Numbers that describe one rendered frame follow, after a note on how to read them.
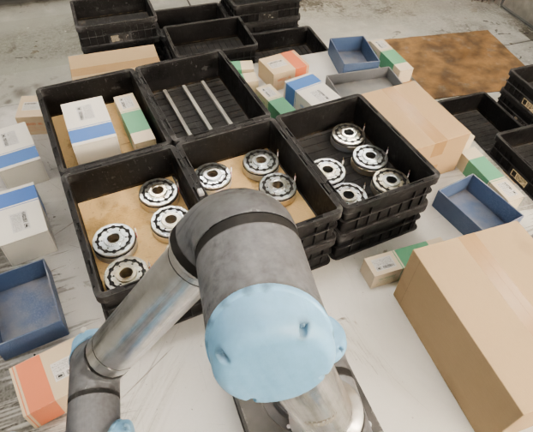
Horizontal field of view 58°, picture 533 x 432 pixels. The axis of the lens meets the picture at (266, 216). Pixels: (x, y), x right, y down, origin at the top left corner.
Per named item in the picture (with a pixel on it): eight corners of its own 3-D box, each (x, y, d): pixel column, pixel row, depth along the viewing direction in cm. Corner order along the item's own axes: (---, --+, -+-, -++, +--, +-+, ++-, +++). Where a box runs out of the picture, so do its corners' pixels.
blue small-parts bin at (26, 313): (-9, 295, 124) (-20, 279, 118) (51, 273, 129) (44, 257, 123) (4, 361, 112) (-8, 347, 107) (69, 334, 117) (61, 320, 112)
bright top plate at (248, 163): (284, 167, 136) (284, 165, 135) (253, 178, 132) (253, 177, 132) (267, 147, 141) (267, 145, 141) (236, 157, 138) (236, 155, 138)
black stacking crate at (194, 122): (270, 147, 148) (272, 117, 140) (178, 174, 139) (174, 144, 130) (221, 79, 171) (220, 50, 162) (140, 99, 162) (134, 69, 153)
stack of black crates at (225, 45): (240, 89, 280) (239, 15, 246) (257, 120, 262) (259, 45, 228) (172, 102, 270) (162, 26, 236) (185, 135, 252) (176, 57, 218)
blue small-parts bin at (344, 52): (376, 76, 195) (380, 61, 190) (341, 80, 193) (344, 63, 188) (360, 51, 208) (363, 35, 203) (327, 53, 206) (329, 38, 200)
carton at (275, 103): (303, 133, 170) (305, 119, 166) (289, 138, 168) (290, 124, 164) (269, 97, 184) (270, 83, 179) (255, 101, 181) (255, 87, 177)
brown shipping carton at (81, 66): (86, 130, 167) (74, 92, 155) (80, 94, 180) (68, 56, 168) (171, 115, 174) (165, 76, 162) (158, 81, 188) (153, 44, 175)
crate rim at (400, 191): (440, 182, 127) (443, 176, 125) (344, 217, 118) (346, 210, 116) (358, 99, 150) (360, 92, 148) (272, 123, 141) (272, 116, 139)
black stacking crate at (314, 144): (428, 206, 134) (441, 177, 126) (338, 240, 125) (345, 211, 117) (353, 123, 157) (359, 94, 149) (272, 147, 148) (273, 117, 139)
